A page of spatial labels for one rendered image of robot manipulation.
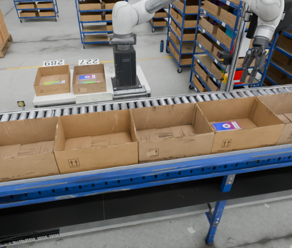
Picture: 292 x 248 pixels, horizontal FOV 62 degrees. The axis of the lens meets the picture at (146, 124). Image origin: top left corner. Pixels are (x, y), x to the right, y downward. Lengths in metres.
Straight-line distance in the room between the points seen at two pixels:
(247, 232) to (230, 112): 1.01
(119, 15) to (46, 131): 1.05
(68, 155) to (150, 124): 0.54
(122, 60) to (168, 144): 1.09
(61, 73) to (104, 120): 1.25
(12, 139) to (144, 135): 0.75
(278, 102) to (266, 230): 1.04
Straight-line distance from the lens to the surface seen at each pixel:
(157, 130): 1.51
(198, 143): 1.28
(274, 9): 1.33
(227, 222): 2.23
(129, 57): 2.13
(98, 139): 1.47
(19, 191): 1.31
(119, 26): 2.06
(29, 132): 1.52
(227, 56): 2.16
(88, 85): 2.16
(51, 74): 2.60
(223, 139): 1.33
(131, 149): 1.20
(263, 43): 1.46
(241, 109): 1.67
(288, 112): 1.91
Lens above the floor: 1.83
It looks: 37 degrees down
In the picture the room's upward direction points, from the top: straight up
